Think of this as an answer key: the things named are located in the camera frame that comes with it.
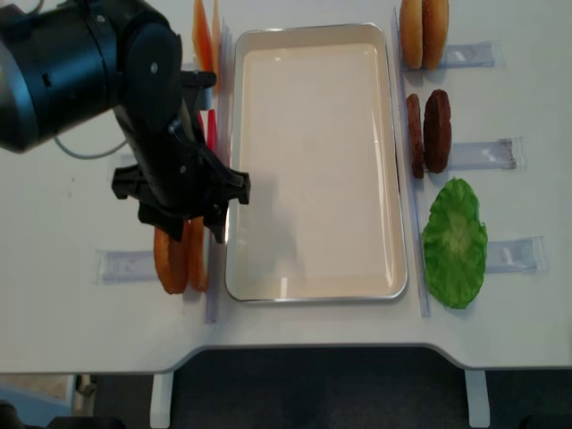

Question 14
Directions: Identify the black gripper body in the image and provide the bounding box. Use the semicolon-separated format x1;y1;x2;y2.
111;70;250;226

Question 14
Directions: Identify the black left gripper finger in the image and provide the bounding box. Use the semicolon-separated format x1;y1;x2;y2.
151;217;185;242

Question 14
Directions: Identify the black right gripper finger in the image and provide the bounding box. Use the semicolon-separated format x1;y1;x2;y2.
203;204;229;244

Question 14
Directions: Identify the bread slice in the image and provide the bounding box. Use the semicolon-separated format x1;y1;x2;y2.
154;228;189;295
189;217;208;292

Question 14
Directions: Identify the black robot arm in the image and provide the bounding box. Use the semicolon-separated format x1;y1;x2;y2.
1;1;250;241

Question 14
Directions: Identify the inner red tomato slice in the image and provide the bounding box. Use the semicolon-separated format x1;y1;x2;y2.
206;109;218;152

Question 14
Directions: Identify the red tomato slice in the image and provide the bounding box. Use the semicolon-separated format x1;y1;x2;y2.
206;109;218;152
197;112;206;143

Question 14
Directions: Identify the outer red tomato slice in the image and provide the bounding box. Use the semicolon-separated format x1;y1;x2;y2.
197;112;206;143

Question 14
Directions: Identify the outer orange cheese slice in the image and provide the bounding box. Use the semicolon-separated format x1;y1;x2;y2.
192;0;214;72

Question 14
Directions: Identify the inner brown meat patty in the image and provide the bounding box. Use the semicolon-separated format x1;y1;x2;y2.
406;94;425;179

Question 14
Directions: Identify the brown meat patty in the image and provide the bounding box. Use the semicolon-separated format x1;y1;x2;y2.
406;94;425;179
424;89;451;173

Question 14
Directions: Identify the outer brown meat patty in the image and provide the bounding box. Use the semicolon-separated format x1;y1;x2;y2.
424;89;451;173

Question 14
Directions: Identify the green lettuce leaf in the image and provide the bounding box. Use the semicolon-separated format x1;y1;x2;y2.
422;178;488;309

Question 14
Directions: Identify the left clear acrylic rack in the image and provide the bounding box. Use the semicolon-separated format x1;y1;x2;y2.
96;21;233;324

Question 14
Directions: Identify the clear acrylic rack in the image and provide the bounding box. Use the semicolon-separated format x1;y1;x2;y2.
391;8;549;317
96;21;233;324

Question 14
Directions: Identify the cream rectangular metal tray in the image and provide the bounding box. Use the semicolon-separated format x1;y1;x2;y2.
225;23;408;302

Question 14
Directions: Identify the left white table leg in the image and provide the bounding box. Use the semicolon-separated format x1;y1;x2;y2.
149;373;174;428

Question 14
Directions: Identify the white table leg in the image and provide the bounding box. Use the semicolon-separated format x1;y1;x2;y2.
464;370;491;428
149;373;174;428

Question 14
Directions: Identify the dark object bottom left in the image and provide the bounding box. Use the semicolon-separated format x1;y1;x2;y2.
0;401;21;429

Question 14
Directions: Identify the inner right bun slice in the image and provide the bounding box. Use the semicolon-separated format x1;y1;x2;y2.
399;0;423;70

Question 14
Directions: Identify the bun slice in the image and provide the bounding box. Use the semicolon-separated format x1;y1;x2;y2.
422;0;450;70
399;0;423;70

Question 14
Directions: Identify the outer right bun slice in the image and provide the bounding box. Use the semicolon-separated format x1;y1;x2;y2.
422;0;450;70

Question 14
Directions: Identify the right clear acrylic rack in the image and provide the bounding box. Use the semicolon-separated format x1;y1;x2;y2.
391;8;549;317

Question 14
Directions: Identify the right white table leg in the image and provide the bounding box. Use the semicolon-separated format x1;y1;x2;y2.
464;370;491;428

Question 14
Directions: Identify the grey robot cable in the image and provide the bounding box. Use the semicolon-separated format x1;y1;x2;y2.
53;134;130;160

